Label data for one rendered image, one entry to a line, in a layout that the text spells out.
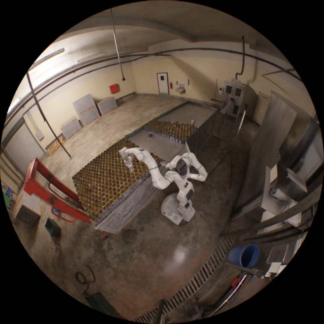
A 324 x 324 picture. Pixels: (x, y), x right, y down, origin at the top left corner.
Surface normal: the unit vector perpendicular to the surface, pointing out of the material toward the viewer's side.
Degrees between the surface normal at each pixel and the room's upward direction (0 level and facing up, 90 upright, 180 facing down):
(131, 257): 0
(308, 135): 90
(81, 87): 90
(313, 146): 90
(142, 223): 0
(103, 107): 88
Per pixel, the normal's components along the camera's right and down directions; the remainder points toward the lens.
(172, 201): -0.10, -0.65
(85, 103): 0.75, 0.43
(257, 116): -0.65, 0.62
